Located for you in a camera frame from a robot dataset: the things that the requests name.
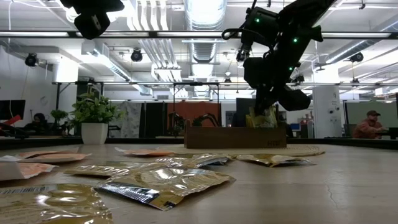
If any white pillar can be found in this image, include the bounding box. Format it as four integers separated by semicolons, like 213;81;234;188
312;85;341;139

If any orange partition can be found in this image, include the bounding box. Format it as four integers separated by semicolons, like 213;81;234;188
167;101;222;128

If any brown wooden tea box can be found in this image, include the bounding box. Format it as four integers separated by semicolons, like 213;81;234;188
183;120;287;149

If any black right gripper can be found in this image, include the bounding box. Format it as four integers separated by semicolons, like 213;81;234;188
244;57;312;116

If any person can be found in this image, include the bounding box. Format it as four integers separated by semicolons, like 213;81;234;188
24;112;50;134
353;110;388;140

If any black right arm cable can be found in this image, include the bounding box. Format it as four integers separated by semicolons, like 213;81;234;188
221;0;259;40

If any black side table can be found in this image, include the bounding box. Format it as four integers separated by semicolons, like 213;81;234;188
377;126;398;140

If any dark partition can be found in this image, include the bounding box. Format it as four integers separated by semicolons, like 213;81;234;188
139;101;167;138

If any grey partition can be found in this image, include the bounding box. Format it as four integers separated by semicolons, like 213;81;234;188
343;100;398;140

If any black monitor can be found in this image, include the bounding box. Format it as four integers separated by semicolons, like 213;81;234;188
0;99;26;121
231;98;259;127

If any orange tea bag packet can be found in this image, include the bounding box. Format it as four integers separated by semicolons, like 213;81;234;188
17;152;91;164
0;162;59;182
114;146;175;157
15;150;80;156

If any green plant in white pot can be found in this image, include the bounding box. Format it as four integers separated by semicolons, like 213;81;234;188
68;91;125;146

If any patterned grey curtain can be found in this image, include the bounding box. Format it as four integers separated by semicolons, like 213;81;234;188
113;101;142;138

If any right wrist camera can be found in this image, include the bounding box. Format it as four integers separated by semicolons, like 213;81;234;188
244;6;280;47

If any black background rig frame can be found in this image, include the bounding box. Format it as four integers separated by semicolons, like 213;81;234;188
172;82;220;128

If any black aluminium table frame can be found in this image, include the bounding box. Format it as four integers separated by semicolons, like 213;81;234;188
0;136;398;150

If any small background plant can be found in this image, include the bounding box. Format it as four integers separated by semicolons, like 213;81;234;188
51;109;69;125

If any overhead LED light bar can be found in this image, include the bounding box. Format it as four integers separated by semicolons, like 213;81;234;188
0;30;392;40

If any silver round air duct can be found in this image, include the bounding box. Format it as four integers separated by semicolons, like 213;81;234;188
183;0;228;30

